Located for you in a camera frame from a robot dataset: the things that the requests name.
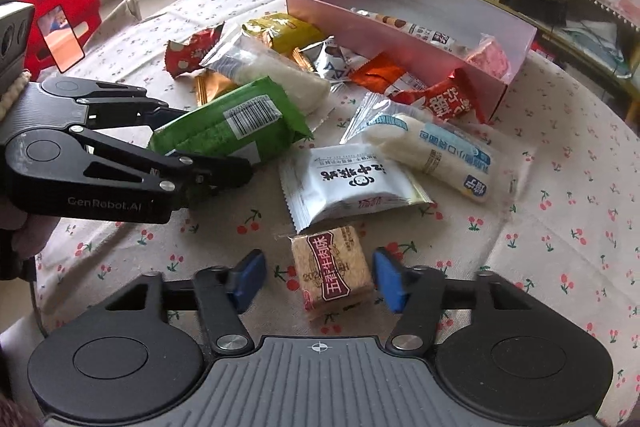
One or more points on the clear plastic packet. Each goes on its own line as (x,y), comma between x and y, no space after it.
(440,147)

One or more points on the smartphone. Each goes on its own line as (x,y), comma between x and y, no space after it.
(60,39)

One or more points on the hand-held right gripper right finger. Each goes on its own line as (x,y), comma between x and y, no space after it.
(389,278)

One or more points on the orange sausage snack packet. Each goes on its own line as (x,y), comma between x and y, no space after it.
(380,77)

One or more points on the orange white snack packet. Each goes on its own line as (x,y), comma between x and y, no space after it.
(212,88)

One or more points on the green snack packet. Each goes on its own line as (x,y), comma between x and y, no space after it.
(220,127)

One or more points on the person's left hand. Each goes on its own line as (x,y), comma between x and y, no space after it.
(32,234)

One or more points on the pale blue cloth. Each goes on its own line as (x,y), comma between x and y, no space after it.
(595,44)

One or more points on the pink cardboard box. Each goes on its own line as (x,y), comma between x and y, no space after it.
(340,19)

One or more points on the small red white packet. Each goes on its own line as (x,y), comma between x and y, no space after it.
(192,52)

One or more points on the cherry print tablecloth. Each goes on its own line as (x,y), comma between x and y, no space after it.
(550,232)

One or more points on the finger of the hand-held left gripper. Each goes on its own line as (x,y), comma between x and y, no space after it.
(210,177)
(125,114)

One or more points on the silver foil snack packet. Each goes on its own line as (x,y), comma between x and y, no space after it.
(335,64)

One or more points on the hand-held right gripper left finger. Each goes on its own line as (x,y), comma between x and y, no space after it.
(247,281)

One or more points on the yellow snack packet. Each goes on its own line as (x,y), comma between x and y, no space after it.
(282,29)

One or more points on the red snack packet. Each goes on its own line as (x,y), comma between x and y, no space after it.
(447,104)

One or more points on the clear rice cracker packet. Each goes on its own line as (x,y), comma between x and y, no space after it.
(280,74)

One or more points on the pink snack packet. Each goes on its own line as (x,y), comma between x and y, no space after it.
(487,57)

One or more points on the long white brown packet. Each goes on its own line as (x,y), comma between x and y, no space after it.
(415,29)

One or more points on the brown square snack packet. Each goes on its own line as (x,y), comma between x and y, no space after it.
(332,277)

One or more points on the white foil snack packet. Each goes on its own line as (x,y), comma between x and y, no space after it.
(345,182)

